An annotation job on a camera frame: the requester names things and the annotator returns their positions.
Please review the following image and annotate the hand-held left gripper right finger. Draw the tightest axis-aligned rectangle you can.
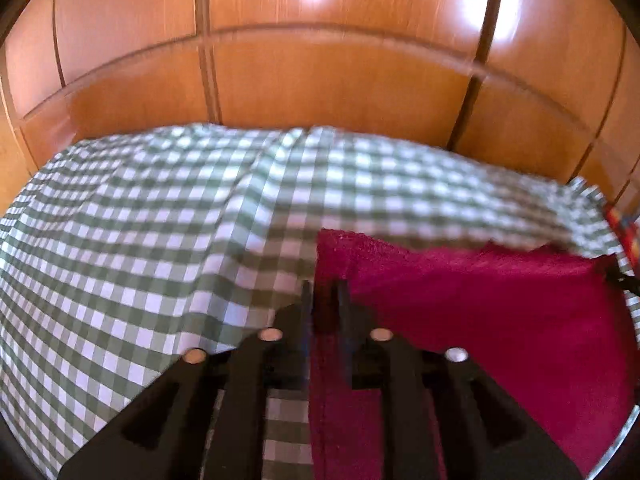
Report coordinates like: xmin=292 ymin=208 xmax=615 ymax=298
xmin=335 ymin=280 xmax=584 ymax=480

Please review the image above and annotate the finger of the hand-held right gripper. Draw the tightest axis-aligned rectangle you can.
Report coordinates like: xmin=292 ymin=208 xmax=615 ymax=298
xmin=606 ymin=266 xmax=640 ymax=296

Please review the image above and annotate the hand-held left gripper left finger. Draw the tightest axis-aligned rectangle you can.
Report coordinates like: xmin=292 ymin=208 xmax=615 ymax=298
xmin=59 ymin=280 xmax=314 ymax=480

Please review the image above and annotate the red sweater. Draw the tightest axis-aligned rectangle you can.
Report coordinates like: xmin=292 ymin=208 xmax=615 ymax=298
xmin=307 ymin=228 xmax=639 ymax=480

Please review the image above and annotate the colourful checked cloth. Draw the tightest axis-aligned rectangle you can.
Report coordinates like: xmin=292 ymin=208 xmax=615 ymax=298
xmin=602 ymin=204 xmax=640 ymax=272

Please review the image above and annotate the green checked bed sheet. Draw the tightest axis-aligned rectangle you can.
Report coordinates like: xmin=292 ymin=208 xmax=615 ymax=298
xmin=0 ymin=125 xmax=640 ymax=480

